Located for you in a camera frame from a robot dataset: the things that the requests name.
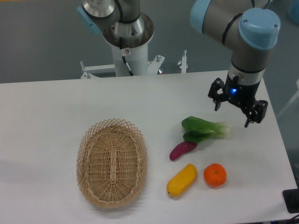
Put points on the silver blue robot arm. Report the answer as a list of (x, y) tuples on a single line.
[(246, 27)]

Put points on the yellow mango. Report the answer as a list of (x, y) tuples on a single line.
[(182, 181)]

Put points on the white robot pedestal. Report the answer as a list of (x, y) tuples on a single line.
[(129, 46)]

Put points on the green bok choy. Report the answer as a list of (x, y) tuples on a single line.
[(198, 130)]

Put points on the black device at edge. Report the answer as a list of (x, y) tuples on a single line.
[(291, 198)]

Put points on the purple sweet potato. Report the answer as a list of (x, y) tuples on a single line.
[(182, 149)]

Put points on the orange tangerine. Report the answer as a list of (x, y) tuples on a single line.
[(215, 175)]

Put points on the woven wicker basket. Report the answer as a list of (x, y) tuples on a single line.
[(112, 163)]

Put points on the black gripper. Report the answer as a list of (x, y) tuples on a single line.
[(242, 96)]

